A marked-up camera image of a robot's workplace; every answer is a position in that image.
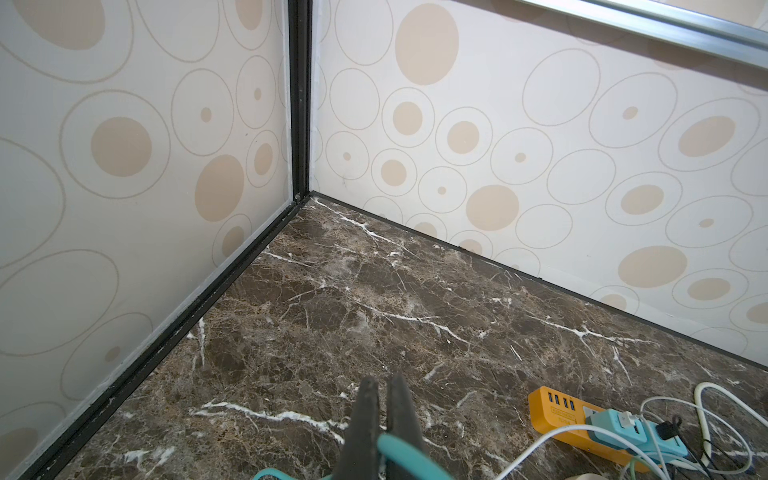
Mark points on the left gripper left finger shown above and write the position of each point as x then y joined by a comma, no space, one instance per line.
359,457

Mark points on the teal plug adapter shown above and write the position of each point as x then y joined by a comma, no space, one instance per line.
642,434

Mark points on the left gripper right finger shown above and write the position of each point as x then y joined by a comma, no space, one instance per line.
404,445

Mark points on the back aluminium rail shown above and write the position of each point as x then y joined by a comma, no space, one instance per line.
666,23

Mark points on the orange power strip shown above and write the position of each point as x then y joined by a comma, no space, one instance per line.
551,409

